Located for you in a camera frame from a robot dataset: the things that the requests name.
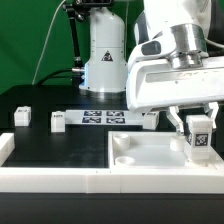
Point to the white U-shaped obstacle fence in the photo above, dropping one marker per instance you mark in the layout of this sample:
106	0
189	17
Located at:
96	180

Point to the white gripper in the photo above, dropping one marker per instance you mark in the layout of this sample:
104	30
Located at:
153	85

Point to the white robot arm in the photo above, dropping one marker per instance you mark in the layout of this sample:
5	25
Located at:
175	30

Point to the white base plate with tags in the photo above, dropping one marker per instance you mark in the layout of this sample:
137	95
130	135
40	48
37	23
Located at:
102	117

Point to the white square tabletop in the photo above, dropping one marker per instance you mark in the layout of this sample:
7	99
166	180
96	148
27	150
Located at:
150	152

